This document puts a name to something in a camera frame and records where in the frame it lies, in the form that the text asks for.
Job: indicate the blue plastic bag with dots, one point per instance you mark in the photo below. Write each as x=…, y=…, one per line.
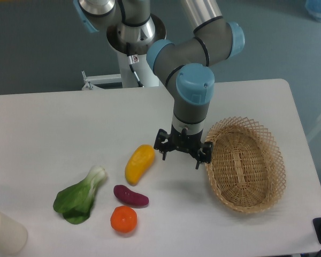
x=313, y=7

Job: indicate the green bok choy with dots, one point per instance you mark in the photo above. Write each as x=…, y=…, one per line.
x=76, y=201

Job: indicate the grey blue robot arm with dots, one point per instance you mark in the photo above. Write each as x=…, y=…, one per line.
x=147, y=59

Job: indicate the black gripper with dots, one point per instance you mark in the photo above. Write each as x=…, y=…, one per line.
x=183, y=142

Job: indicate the cream cylindrical container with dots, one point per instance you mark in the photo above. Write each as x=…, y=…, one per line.
x=13, y=235

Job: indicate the yellow mango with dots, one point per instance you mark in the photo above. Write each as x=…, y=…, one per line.
x=140, y=161

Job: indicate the purple sweet potato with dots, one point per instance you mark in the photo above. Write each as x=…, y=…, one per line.
x=129, y=197

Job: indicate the woven wicker basket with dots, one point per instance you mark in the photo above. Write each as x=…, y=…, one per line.
x=247, y=172

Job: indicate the orange tangerine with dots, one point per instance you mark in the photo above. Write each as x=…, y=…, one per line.
x=123, y=219

